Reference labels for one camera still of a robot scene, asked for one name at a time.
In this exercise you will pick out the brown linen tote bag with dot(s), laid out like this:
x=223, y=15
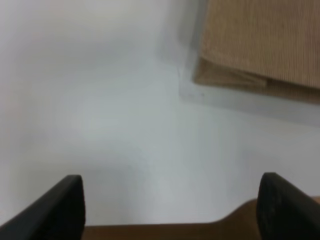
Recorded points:
x=269, y=47

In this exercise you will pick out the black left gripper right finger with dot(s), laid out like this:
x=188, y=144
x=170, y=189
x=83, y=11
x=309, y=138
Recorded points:
x=284, y=212

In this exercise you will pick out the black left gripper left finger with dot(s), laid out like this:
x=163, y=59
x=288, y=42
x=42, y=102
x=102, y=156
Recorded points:
x=60, y=214

